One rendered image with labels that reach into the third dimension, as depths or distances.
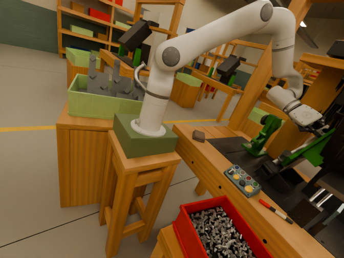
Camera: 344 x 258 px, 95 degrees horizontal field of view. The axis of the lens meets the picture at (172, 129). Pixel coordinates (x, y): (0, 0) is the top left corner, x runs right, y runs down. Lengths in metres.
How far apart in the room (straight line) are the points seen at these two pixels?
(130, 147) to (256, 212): 0.59
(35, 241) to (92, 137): 0.79
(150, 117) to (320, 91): 1.00
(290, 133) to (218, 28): 0.85
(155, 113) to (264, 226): 0.64
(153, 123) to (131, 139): 0.14
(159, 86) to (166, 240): 0.59
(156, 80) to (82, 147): 0.72
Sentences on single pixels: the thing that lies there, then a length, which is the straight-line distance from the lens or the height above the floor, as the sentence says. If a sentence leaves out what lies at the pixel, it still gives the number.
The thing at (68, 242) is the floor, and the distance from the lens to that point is 1.53.
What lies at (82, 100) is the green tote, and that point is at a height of 0.91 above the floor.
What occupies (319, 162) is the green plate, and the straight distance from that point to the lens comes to 0.91.
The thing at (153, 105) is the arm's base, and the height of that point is 1.10.
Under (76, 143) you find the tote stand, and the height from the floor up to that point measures 0.65.
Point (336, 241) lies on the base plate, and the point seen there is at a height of 0.90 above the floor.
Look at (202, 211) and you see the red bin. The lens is 0.66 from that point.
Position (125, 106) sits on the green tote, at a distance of 1.17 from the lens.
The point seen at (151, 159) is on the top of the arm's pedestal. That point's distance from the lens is 0.81.
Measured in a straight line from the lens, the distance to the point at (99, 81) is 1.40.
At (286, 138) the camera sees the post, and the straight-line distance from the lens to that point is 1.32.
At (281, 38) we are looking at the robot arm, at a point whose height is 1.53.
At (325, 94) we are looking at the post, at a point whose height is 1.37.
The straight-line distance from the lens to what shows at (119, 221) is 1.08.
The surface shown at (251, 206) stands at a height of 0.89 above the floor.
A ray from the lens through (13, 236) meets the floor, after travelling 1.64.
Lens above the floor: 1.36
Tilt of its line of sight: 27 degrees down
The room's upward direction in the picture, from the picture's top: 18 degrees clockwise
